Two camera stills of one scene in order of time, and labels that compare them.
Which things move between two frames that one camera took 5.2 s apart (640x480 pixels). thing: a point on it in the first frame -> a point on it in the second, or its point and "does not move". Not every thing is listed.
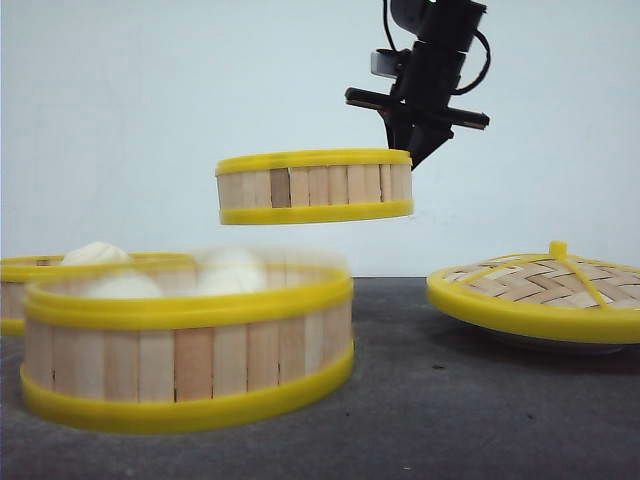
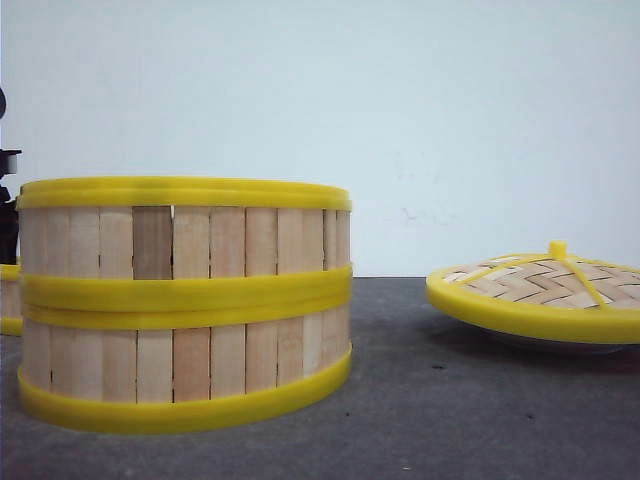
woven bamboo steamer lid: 555,293 does not move
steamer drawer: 14,269 does not move
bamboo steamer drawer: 160,348 does not move
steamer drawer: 314,186 -> 183,243
